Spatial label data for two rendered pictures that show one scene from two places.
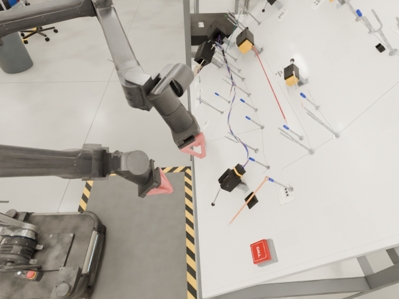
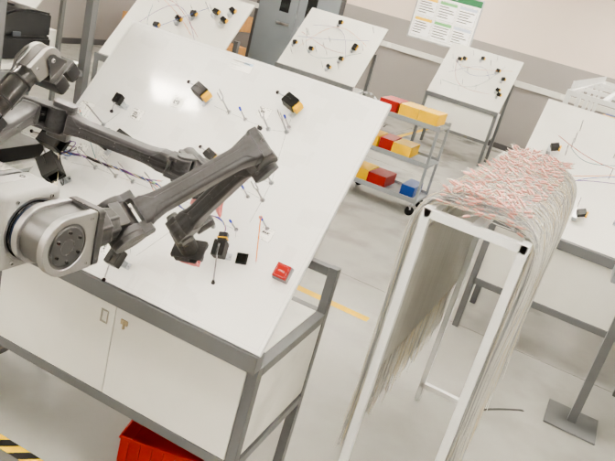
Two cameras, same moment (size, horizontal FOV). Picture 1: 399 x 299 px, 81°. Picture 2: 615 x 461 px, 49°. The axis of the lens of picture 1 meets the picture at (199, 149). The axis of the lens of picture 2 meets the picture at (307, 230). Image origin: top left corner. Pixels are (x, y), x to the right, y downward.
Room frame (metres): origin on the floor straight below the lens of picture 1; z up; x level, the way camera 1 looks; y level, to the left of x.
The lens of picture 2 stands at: (-0.66, 1.71, 2.01)
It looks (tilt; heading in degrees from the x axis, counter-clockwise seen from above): 20 degrees down; 293
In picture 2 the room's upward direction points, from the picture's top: 15 degrees clockwise
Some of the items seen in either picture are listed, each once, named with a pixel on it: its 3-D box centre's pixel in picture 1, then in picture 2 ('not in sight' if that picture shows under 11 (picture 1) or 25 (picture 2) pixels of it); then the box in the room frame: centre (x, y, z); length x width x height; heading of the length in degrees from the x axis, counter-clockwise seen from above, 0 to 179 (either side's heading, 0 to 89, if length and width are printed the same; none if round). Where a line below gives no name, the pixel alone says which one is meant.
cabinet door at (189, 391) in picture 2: not in sight; (171, 380); (0.44, -0.03, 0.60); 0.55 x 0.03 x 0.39; 4
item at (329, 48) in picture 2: not in sight; (323, 77); (3.38, -6.81, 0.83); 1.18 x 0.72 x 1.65; 2
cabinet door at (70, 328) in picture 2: not in sight; (54, 316); (0.99, 0.01, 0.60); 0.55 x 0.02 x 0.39; 4
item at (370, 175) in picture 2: not in sight; (390, 151); (1.60, -5.15, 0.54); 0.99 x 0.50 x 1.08; 3
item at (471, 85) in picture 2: not in sight; (466, 102); (1.94, -9.15, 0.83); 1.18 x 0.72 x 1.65; 2
